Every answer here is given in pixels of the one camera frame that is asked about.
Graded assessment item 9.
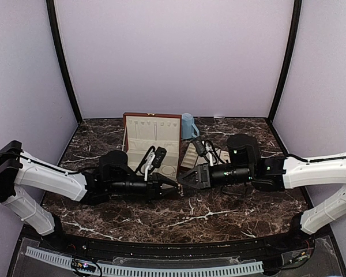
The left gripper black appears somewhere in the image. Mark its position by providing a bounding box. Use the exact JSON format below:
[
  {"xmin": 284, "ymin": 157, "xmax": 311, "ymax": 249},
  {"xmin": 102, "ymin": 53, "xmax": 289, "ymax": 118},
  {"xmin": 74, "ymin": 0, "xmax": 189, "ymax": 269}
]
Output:
[{"xmin": 107, "ymin": 170, "xmax": 182, "ymax": 205}]

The brown jewelry tray cream lining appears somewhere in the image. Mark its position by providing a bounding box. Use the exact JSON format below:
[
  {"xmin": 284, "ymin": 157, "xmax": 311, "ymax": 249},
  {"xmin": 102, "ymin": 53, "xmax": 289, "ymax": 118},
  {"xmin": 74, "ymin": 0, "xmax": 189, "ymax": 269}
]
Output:
[{"xmin": 180, "ymin": 143, "xmax": 230, "ymax": 171}]

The brown jewelry box cream lining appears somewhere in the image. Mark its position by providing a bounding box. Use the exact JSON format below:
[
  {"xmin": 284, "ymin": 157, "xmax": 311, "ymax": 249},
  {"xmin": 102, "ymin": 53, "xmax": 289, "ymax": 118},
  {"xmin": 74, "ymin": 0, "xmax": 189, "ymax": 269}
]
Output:
[{"xmin": 123, "ymin": 113, "xmax": 182, "ymax": 180}]

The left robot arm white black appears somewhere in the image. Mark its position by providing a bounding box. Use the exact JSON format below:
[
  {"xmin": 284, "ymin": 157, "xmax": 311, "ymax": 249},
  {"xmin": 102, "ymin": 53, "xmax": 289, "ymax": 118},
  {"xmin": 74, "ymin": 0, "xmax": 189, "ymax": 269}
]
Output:
[{"xmin": 0, "ymin": 140, "xmax": 179, "ymax": 252}]

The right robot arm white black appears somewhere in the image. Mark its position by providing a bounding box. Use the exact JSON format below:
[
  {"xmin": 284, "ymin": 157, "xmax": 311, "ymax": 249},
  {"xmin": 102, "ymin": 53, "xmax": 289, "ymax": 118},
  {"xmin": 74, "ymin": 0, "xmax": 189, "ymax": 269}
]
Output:
[{"xmin": 178, "ymin": 134, "xmax": 346, "ymax": 250}]

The light blue mug upside down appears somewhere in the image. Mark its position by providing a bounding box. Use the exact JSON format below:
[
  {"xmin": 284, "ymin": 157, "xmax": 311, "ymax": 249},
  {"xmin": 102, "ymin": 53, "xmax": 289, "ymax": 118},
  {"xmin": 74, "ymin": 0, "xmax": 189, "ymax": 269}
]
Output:
[{"xmin": 181, "ymin": 113, "xmax": 200, "ymax": 140}]

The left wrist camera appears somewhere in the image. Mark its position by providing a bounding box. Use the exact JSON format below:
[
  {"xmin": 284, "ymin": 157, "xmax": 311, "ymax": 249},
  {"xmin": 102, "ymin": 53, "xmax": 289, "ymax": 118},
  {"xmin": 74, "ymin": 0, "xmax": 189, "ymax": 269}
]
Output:
[{"xmin": 135, "ymin": 146, "xmax": 167, "ymax": 181}]

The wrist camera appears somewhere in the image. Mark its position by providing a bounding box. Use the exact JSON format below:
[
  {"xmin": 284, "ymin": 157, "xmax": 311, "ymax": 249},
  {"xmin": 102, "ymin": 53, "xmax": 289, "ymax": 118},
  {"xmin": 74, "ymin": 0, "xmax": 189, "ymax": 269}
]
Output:
[
  {"xmin": 191, "ymin": 137, "xmax": 219, "ymax": 166},
  {"xmin": 135, "ymin": 146, "xmax": 167, "ymax": 181}
]

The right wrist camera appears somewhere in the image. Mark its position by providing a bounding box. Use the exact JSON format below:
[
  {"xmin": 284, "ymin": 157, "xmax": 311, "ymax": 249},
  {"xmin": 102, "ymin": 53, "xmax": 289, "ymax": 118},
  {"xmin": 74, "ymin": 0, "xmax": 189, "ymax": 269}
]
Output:
[{"xmin": 191, "ymin": 137, "xmax": 219, "ymax": 166}]

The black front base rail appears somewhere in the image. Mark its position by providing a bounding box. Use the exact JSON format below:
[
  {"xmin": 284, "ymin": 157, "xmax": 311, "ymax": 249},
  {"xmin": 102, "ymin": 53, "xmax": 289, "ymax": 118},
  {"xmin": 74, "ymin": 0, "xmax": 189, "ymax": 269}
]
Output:
[{"xmin": 17, "ymin": 223, "xmax": 335, "ymax": 262}]

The white slotted cable duct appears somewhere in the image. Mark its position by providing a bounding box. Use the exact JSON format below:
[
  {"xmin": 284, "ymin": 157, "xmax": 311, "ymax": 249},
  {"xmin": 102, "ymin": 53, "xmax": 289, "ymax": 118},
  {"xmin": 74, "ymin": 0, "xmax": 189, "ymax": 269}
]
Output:
[{"xmin": 25, "ymin": 246, "xmax": 264, "ymax": 277}]

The right black frame post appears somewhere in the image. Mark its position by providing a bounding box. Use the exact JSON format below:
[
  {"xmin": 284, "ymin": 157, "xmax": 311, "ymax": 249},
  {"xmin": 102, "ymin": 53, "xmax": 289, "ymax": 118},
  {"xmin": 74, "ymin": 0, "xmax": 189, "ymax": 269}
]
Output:
[{"xmin": 267, "ymin": 0, "xmax": 303, "ymax": 125}]

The black frame post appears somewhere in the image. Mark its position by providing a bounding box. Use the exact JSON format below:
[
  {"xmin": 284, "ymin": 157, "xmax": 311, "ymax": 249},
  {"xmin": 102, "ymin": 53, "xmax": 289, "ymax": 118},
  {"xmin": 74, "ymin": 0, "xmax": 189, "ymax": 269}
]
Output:
[
  {"xmin": 267, "ymin": 0, "xmax": 303, "ymax": 125},
  {"xmin": 46, "ymin": 0, "xmax": 83, "ymax": 125}
]

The left black frame post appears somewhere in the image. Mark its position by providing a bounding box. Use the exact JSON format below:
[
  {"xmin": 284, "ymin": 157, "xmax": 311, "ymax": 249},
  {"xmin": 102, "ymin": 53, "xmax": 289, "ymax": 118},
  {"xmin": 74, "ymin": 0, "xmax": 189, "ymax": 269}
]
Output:
[{"xmin": 46, "ymin": 0, "xmax": 83, "ymax": 125}]

